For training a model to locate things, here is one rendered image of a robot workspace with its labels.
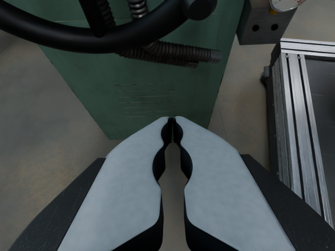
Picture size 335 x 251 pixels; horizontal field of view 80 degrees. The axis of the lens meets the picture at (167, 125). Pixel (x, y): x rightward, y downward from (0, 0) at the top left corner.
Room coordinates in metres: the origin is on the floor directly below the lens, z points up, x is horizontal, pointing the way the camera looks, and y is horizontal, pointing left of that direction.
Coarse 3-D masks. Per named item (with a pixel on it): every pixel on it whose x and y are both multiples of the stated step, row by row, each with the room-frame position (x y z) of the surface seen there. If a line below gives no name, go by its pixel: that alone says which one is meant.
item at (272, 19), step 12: (252, 0) 0.35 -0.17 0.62; (264, 0) 0.34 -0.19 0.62; (252, 12) 0.33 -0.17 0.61; (264, 12) 0.32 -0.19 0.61; (288, 12) 0.32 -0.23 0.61; (240, 24) 0.35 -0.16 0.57; (252, 24) 0.33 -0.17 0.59; (264, 24) 0.32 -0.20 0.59; (276, 24) 0.32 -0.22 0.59; (288, 24) 0.32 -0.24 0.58; (240, 36) 0.33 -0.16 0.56; (252, 36) 0.32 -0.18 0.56; (264, 36) 0.32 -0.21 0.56; (276, 36) 0.32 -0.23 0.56
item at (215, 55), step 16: (96, 0) 0.25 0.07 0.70; (128, 0) 0.25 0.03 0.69; (144, 0) 0.26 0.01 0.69; (112, 16) 0.26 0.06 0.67; (144, 48) 0.25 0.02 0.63; (160, 48) 0.25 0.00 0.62; (176, 48) 0.26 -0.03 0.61; (192, 48) 0.27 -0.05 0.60; (176, 64) 0.27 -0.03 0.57; (192, 64) 0.27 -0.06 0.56
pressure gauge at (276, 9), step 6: (270, 0) 0.30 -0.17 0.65; (276, 0) 0.30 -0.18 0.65; (282, 0) 0.30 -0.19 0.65; (288, 0) 0.30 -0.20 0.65; (294, 0) 0.30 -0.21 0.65; (300, 0) 0.29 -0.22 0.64; (276, 6) 0.30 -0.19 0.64; (282, 6) 0.30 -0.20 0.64; (288, 6) 0.30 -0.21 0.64; (294, 6) 0.29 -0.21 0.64; (270, 12) 0.32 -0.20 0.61; (276, 12) 0.32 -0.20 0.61
